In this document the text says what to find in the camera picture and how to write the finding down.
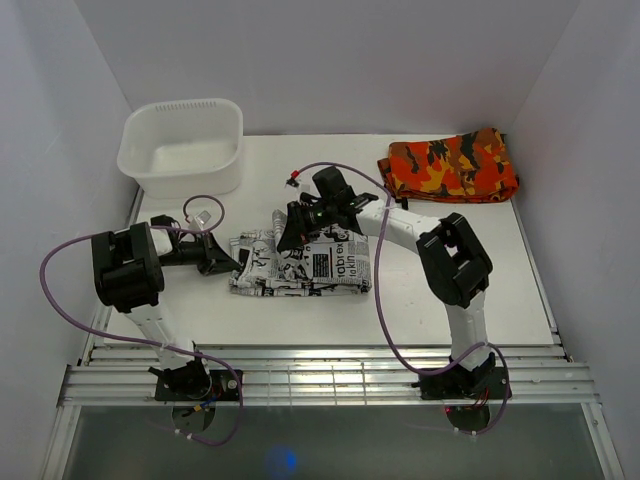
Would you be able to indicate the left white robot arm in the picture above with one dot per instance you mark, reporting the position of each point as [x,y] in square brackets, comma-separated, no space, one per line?
[128,277]

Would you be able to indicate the newspaper print trousers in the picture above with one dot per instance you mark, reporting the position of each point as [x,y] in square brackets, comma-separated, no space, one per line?
[337,262]

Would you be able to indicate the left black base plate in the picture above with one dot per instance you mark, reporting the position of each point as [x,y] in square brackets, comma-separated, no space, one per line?
[223,387]

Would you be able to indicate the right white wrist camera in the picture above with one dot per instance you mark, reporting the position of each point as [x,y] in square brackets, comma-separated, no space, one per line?
[295,182]

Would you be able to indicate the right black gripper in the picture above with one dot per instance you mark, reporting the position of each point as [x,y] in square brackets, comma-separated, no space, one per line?
[296,231]

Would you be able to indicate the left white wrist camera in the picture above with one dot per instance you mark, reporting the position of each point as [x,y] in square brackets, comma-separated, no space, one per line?
[199,222]

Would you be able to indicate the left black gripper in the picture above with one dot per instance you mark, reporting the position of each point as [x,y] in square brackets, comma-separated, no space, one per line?
[215,259]

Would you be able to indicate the white plastic basket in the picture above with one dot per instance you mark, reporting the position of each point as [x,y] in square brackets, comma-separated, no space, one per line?
[177,149]

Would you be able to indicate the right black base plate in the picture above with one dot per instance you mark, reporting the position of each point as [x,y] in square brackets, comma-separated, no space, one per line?
[454,385]

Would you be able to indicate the aluminium rail frame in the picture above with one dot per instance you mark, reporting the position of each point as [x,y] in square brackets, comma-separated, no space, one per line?
[325,398]

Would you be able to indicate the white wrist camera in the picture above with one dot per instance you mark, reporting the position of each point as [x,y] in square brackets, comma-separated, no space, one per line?
[199,222]
[295,182]

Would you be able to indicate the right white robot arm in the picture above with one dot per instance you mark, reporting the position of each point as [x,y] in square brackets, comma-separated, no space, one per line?
[455,264]

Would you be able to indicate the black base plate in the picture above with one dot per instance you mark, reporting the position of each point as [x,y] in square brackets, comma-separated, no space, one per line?
[454,385]
[223,387]

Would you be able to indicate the orange camouflage folded trousers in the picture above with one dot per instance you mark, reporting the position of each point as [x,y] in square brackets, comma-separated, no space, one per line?
[471,168]

